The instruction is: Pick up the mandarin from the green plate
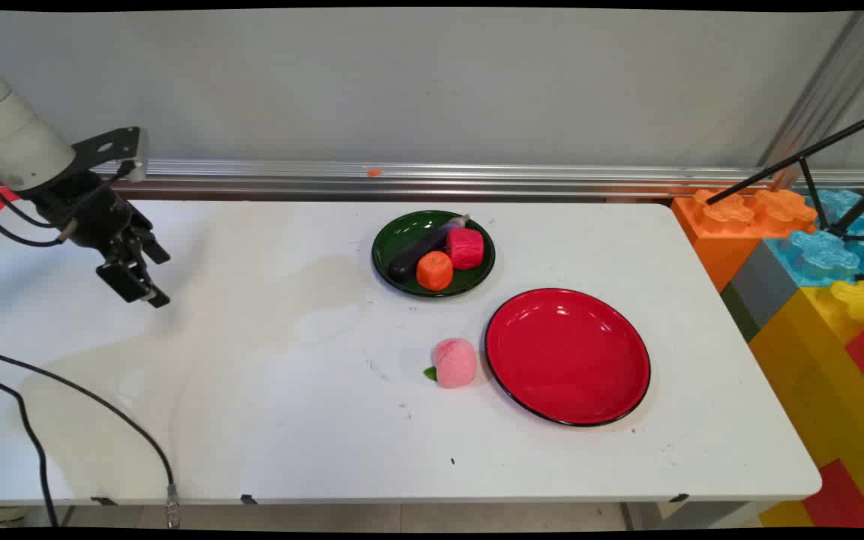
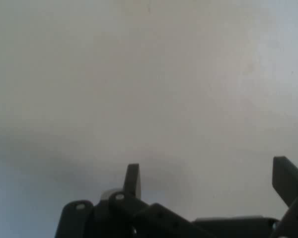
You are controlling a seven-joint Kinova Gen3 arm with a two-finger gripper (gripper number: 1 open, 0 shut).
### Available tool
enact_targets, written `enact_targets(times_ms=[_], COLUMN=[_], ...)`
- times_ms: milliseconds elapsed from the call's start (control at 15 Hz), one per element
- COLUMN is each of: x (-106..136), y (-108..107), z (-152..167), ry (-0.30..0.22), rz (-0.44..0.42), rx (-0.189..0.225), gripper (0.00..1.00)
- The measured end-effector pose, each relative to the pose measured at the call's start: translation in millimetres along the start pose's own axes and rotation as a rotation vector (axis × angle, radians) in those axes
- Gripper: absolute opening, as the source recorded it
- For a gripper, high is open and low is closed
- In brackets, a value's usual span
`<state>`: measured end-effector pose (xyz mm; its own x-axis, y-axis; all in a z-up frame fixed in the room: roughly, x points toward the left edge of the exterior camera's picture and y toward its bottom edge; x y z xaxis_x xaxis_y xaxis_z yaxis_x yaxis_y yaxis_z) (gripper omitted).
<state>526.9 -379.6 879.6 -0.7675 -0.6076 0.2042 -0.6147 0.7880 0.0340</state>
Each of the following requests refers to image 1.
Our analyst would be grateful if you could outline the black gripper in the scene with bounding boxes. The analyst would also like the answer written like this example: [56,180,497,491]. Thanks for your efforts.
[19,169,173,310]

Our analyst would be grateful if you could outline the orange toy fruit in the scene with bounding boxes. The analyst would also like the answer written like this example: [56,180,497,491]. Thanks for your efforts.
[415,250,455,293]

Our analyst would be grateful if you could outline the blue foam building block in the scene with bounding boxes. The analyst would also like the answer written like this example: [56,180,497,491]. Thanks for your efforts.
[764,187,864,289]

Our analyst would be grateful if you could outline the black tripod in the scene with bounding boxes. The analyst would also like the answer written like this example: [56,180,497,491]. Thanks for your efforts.
[705,105,864,245]

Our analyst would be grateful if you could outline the red toy fruit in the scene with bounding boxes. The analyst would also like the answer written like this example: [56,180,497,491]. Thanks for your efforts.
[445,227,485,272]

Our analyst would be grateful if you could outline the aluminium rail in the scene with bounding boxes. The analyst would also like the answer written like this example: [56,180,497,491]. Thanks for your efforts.
[91,157,864,203]

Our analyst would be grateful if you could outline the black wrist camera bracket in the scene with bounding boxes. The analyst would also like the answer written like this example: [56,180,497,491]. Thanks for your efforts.
[70,126,150,184]

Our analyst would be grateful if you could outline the gray foam building block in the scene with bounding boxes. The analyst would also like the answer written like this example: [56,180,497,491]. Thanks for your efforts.
[720,240,801,344]

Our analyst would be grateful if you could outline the purple toy eggplant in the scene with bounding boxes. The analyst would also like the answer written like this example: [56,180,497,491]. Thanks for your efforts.
[388,214,472,285]

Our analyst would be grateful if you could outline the red plate black rim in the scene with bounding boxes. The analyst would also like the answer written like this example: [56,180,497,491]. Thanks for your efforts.
[484,287,652,428]

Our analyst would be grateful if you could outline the pink toy peach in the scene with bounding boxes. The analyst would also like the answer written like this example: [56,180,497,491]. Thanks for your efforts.
[423,337,478,389]

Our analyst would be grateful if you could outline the colourful giant toy blocks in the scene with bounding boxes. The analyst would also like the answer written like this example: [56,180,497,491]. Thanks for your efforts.
[748,279,864,530]

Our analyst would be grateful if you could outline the dark green plate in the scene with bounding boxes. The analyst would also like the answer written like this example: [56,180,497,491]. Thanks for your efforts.
[371,210,497,299]

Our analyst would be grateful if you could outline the orange foam building block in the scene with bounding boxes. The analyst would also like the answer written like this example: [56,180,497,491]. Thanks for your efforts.
[670,187,820,294]

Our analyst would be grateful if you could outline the black cable silver connector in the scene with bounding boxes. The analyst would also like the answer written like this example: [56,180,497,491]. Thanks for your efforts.
[0,347,182,530]

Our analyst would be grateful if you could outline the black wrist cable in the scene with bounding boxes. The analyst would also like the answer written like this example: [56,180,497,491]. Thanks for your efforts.
[0,160,138,249]

